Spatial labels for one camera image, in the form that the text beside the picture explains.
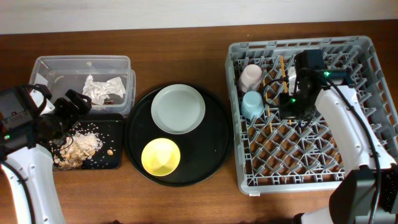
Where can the round black tray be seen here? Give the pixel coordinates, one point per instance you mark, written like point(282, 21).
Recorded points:
point(203, 150)

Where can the grey plate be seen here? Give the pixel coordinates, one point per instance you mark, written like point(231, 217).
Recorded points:
point(178, 109)

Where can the white label on bin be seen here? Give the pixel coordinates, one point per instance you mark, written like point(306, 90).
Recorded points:
point(40, 80)

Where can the white napkin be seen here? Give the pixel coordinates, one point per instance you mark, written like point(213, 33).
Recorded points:
point(101, 91)

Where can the wooden chopstick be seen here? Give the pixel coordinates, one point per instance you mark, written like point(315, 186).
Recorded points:
point(268, 107)
point(282, 67)

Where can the gold snack wrapper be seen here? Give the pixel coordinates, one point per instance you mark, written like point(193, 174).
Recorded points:
point(109, 102)

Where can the clear plastic bin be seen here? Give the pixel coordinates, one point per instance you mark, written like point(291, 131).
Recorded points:
point(70, 72)

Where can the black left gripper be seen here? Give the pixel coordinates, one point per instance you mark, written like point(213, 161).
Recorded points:
point(66, 107)

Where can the black rectangular tray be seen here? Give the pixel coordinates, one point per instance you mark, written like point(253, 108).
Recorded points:
point(116, 122)

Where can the pink cup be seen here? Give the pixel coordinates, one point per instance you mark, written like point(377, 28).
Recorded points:
point(250, 78)

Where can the blue cup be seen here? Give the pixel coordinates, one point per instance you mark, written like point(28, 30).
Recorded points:
point(252, 105)

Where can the yellow bowl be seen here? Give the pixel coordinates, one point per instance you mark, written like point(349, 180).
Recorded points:
point(160, 157)

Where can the food scraps and rice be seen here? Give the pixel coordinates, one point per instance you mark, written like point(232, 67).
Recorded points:
point(88, 146)

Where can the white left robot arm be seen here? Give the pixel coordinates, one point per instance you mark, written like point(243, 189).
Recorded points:
point(29, 170)

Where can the grey dishwasher rack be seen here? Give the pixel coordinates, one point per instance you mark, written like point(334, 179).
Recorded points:
point(300, 157)

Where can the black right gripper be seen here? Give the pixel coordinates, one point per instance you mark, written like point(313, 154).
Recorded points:
point(285, 110)

